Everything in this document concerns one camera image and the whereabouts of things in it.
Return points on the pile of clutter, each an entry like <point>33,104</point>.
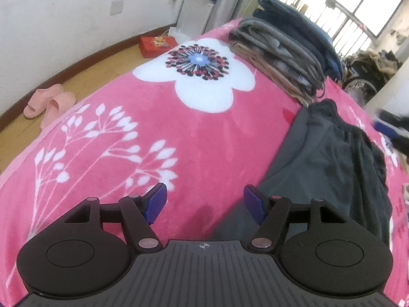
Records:
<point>374,64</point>

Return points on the beige folded garment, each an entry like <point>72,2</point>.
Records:
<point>265,67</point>

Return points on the white cabinet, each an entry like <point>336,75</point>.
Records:
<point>195,14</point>

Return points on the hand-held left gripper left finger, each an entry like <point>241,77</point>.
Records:
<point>156,203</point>

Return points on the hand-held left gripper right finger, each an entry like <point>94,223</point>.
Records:
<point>254,203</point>

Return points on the dark grey pants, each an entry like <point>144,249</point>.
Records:
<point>319,166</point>

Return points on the pink floral blanket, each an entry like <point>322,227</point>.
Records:
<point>223,134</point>

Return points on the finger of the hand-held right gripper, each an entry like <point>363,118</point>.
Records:
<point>394,116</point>
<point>388,130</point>

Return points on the pink slipper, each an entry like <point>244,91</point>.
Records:
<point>40,100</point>
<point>57,107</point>

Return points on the plaid folded garment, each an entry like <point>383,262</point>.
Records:
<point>287,70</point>

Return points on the red gift box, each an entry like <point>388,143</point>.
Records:
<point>156,46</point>

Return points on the grey folded garment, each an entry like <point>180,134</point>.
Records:
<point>271,35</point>

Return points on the navy blue folded garment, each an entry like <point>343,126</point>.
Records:
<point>303,28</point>

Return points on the spoked wheel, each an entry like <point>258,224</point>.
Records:
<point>358,84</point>

